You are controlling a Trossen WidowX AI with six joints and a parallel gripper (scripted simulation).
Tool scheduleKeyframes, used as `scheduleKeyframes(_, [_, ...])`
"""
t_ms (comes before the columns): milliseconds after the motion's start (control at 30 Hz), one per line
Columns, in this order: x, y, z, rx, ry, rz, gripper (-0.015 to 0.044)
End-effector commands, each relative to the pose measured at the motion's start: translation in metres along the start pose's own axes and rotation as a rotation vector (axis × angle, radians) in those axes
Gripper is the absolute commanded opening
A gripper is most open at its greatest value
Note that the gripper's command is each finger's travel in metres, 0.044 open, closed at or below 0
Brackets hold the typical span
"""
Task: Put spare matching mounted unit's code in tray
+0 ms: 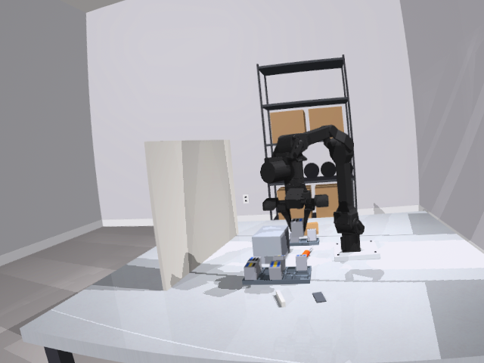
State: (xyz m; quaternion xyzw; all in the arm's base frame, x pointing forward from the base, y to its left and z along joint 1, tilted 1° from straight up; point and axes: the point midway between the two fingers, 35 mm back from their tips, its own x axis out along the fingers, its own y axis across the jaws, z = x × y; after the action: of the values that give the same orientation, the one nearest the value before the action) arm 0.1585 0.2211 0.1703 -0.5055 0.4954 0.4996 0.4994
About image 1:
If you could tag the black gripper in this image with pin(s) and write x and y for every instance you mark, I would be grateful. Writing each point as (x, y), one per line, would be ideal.
(271, 203)

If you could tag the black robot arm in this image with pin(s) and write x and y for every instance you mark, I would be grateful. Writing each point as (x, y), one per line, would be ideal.
(286, 162)

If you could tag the orange-handled screwdriver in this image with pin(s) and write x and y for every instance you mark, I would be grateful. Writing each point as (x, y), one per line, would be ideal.
(308, 251)

